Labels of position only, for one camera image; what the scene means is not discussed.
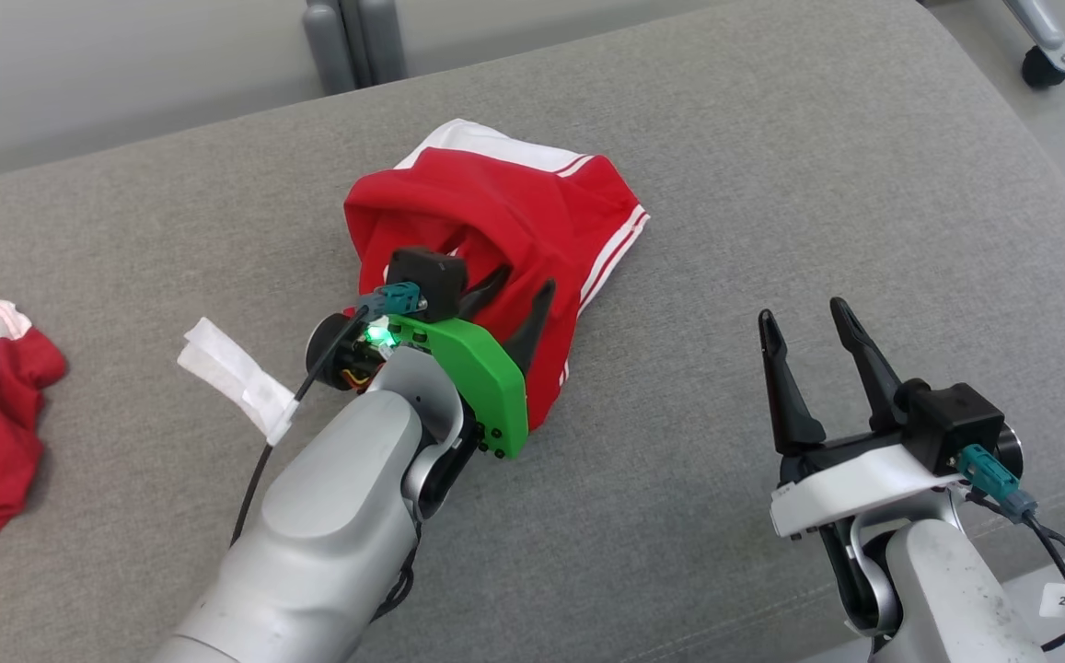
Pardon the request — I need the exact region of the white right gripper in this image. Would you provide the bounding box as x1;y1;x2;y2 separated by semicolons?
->
758;297;966;540

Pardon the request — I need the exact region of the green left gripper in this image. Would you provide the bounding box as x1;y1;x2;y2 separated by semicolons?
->
307;265;558;459

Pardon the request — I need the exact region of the red shirt with white trim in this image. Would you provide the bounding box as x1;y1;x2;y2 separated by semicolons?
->
343;118;651;434

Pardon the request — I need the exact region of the white tape tag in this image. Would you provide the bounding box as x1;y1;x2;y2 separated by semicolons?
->
178;318;298;446

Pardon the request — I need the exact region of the black caster wheel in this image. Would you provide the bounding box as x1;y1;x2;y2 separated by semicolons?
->
1022;46;1065;90

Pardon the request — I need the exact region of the grey metal caster leg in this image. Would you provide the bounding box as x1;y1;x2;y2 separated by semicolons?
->
1001;0;1065;75

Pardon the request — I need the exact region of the black cable with teal plug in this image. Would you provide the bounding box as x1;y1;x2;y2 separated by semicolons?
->
230;284;424;546
955;444;1065;653

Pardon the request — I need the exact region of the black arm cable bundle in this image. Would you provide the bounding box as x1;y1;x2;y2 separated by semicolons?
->
371;543;420;622

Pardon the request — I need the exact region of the grey upright post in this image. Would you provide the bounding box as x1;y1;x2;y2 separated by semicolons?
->
302;0;409;96

